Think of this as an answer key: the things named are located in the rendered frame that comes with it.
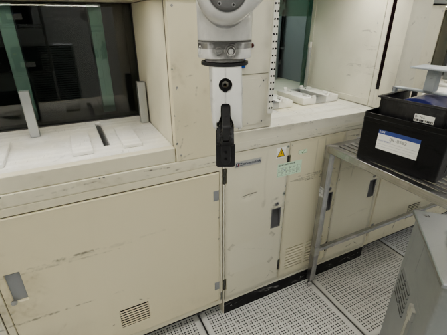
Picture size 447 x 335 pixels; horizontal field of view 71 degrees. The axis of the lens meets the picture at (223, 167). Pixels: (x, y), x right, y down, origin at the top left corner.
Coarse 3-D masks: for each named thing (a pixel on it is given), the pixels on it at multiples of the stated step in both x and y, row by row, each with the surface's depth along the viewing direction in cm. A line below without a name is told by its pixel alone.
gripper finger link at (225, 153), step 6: (222, 138) 47; (216, 144) 51; (222, 144) 49; (228, 144) 49; (234, 144) 51; (216, 150) 51; (222, 150) 50; (228, 150) 50; (234, 150) 51; (216, 156) 51; (222, 156) 51; (228, 156) 51; (234, 156) 51; (216, 162) 52; (222, 162) 51; (228, 162) 51; (234, 162) 52
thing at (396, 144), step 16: (368, 112) 109; (368, 128) 110; (384, 128) 106; (400, 128) 101; (416, 128) 97; (432, 128) 94; (368, 144) 112; (384, 144) 107; (400, 144) 103; (416, 144) 98; (432, 144) 95; (384, 160) 108; (400, 160) 104; (416, 160) 100; (432, 160) 96; (416, 176) 101; (432, 176) 97
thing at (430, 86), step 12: (432, 72) 100; (432, 84) 101; (384, 96) 106; (396, 96) 113; (408, 96) 119; (384, 108) 108; (396, 108) 104; (408, 108) 101; (420, 108) 98; (432, 108) 96; (444, 108) 93; (408, 120) 102; (420, 120) 99; (432, 120) 96; (444, 120) 94
